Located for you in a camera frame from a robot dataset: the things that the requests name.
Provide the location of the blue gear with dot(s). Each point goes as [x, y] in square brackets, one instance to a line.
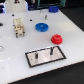
[41, 27]

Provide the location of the red gear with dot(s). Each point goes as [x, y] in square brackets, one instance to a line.
[57, 39]

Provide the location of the beige connector block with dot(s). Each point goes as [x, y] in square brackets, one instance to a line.
[18, 27]

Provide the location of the right metal peg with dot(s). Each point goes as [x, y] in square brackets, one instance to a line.
[51, 50]

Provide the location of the small blue block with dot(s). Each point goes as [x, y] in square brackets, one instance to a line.
[53, 9]

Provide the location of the black peg base plate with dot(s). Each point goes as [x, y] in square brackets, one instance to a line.
[44, 56]

